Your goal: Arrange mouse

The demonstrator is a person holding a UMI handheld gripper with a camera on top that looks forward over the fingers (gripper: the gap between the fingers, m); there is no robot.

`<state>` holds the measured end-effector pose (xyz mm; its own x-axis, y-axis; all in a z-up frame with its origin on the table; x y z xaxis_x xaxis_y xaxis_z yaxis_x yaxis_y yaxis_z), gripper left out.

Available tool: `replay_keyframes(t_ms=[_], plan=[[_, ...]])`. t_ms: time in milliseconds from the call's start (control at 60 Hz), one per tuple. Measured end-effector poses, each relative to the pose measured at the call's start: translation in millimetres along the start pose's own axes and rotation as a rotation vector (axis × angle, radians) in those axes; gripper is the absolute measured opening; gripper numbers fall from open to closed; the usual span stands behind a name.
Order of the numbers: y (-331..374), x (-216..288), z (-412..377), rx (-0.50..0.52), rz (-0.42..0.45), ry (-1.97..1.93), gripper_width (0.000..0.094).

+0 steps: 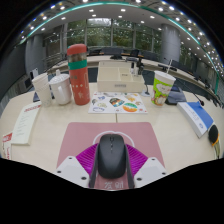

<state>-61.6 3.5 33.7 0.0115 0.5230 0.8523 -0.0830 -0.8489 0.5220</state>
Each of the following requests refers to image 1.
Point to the red and white pamphlet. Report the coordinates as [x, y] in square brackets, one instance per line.
[7, 145]

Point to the red bottle with green band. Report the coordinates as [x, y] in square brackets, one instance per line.
[79, 80]

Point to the white leaflet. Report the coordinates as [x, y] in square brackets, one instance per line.
[25, 124]

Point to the cream cardboard box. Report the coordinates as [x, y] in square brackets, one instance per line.
[116, 81]

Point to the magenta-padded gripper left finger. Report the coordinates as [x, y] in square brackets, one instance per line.
[71, 170]

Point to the pink printed mouse pad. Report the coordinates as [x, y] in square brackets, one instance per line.
[80, 136]

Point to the ceiling lights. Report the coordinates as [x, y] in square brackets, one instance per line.
[122, 10]

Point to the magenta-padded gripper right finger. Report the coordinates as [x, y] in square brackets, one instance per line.
[150, 170]

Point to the black desktop device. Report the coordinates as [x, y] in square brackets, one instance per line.
[175, 96]

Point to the white lidded mug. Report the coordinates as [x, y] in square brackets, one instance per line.
[61, 89]

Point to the black handheld microphone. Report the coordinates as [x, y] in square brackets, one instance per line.
[213, 133]

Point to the stack of white paper cups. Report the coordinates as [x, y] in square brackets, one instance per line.
[41, 90]

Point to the black computer mouse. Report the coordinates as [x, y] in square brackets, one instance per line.
[112, 156]

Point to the printed paper cup with straw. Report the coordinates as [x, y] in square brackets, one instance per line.
[161, 90]

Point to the dark office chairs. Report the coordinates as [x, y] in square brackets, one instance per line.
[113, 51]

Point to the white sticker sheet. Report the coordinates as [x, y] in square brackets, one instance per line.
[116, 103]

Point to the blue and white book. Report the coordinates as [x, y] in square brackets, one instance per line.
[196, 118]

